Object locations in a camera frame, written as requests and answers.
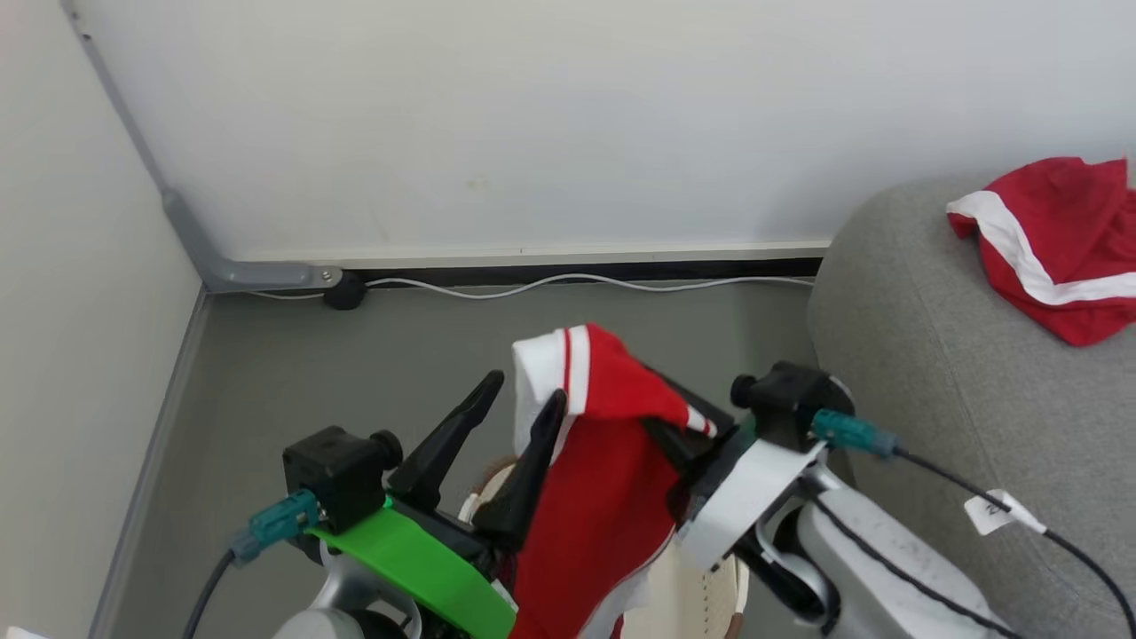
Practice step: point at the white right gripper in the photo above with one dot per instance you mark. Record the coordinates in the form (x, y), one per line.
(750, 497)

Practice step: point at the grey wall corner conduit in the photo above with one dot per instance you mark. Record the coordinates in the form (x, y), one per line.
(222, 266)

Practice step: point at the black round floor foot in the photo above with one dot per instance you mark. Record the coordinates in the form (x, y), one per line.
(344, 291)

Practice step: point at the grey fabric sofa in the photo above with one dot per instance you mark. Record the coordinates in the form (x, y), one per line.
(958, 399)

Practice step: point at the white perforated laundry basket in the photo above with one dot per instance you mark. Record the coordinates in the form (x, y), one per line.
(701, 595)

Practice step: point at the red shorts with white stripe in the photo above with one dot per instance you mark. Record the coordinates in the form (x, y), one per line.
(1056, 240)

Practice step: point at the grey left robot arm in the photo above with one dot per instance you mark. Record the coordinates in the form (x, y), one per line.
(346, 603)

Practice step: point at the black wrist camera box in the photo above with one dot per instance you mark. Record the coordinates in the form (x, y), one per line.
(785, 399)
(337, 475)

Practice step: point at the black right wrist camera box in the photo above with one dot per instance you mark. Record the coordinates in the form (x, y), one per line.
(785, 399)

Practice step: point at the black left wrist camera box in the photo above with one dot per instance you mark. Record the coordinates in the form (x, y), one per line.
(337, 475)

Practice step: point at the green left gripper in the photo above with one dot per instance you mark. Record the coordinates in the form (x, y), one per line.
(408, 559)

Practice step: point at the red shirt with white cuffs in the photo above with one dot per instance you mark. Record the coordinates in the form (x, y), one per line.
(603, 497)

